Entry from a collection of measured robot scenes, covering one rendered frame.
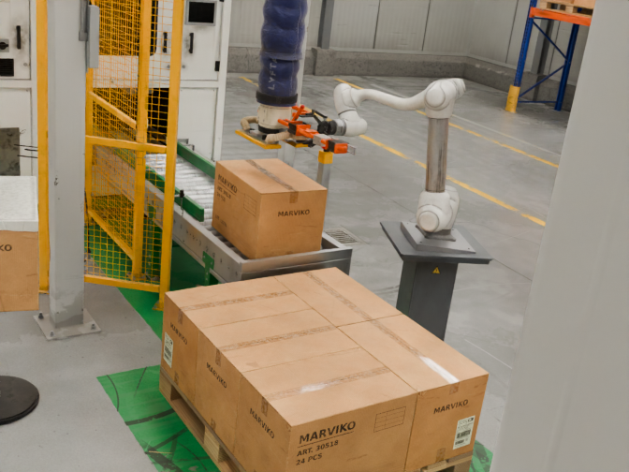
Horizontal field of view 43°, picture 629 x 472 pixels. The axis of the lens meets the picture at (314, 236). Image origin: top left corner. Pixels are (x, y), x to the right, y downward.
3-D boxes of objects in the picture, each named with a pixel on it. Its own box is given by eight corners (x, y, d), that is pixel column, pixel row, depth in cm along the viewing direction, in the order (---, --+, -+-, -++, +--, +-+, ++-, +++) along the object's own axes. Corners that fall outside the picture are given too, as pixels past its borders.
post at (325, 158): (301, 298, 518) (318, 150, 484) (310, 296, 522) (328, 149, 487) (307, 302, 513) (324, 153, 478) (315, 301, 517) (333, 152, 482)
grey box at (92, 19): (78, 61, 410) (78, 1, 400) (87, 61, 413) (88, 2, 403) (89, 68, 395) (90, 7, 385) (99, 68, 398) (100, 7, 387)
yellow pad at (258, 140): (234, 133, 440) (235, 124, 438) (250, 132, 445) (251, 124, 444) (265, 149, 414) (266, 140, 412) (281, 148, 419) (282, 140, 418)
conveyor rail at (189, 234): (95, 169, 593) (95, 145, 586) (102, 169, 596) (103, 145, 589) (236, 297, 415) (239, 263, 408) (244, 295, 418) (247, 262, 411)
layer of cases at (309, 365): (160, 364, 393) (164, 291, 379) (327, 331, 446) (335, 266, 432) (280, 515, 301) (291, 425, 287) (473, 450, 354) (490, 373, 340)
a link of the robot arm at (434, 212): (452, 228, 415) (443, 239, 395) (421, 225, 420) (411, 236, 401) (460, 79, 393) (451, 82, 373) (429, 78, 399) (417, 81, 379)
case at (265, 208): (211, 226, 469) (215, 160, 455) (271, 220, 488) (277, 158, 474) (255, 264, 421) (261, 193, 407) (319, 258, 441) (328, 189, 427)
